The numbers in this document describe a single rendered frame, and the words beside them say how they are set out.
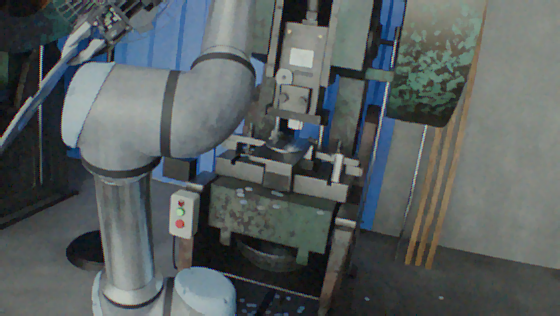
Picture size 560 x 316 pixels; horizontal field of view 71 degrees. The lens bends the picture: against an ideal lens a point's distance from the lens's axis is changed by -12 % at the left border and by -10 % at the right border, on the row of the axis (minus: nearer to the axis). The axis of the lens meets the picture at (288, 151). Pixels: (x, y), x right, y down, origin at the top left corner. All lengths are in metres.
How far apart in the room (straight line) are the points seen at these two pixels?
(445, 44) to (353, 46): 0.35
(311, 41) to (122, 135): 0.93
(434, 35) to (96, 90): 0.77
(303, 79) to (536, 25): 1.68
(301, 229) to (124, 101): 0.91
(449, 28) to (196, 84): 0.68
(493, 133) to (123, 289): 2.30
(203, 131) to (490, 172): 2.36
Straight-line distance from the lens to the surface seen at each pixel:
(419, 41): 1.08
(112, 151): 0.57
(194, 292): 0.81
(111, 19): 0.92
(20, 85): 2.53
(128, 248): 0.71
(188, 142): 0.55
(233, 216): 1.41
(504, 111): 2.71
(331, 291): 1.37
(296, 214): 1.34
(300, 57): 1.40
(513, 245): 2.98
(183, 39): 2.89
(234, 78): 0.58
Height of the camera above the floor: 1.15
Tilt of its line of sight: 16 degrees down
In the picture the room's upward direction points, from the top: 9 degrees clockwise
